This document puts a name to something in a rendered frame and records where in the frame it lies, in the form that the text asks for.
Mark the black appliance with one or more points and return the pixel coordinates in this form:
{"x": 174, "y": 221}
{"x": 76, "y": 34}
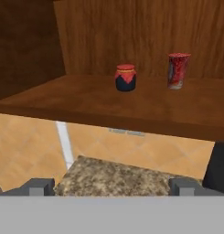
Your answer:
{"x": 218, "y": 169}

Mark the dark jam jar red cloth lid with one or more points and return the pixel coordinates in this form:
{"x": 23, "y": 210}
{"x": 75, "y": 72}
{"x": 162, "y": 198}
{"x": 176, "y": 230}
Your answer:
{"x": 125, "y": 78}

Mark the brown wooden cabinet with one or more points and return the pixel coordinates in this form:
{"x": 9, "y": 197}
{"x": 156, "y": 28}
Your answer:
{"x": 116, "y": 61}

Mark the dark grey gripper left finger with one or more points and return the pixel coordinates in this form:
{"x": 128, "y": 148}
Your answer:
{"x": 40, "y": 186}

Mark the red patterned tall can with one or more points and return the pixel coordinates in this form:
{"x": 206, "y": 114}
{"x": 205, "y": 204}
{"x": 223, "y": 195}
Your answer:
{"x": 178, "y": 70}

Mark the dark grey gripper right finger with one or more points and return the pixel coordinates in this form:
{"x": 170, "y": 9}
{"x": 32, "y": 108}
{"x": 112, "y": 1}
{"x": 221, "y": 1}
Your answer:
{"x": 185, "y": 186}

